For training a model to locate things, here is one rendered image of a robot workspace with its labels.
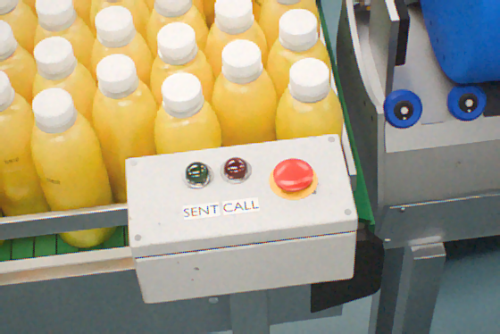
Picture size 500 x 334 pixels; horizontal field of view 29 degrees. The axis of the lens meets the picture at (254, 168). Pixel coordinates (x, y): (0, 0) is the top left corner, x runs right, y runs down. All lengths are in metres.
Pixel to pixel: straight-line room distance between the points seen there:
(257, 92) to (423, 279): 0.56
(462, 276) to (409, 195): 0.97
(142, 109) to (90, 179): 0.09
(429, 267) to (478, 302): 0.69
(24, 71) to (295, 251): 0.37
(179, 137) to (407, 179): 0.33
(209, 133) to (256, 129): 0.06
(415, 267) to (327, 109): 0.50
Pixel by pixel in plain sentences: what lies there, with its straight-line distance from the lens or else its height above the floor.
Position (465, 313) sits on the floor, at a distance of 2.09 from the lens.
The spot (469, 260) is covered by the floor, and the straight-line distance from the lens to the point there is 2.16.
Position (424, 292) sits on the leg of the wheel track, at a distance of 1.48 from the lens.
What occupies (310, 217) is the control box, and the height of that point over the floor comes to 1.10.
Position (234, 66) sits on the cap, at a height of 1.10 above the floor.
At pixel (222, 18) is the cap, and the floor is 1.10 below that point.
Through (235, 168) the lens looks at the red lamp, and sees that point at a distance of 0.87.
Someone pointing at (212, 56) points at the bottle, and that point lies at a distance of 1.05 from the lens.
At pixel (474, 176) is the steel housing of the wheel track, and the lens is 1.19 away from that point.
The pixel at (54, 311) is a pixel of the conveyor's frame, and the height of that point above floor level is 0.83.
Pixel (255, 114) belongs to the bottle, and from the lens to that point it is 0.99.
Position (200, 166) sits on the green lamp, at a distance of 0.87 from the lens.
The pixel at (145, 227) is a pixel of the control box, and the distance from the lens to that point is 0.85.
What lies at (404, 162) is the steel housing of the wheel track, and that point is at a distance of 1.16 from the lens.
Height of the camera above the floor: 1.79
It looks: 52 degrees down
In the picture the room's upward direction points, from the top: 4 degrees counter-clockwise
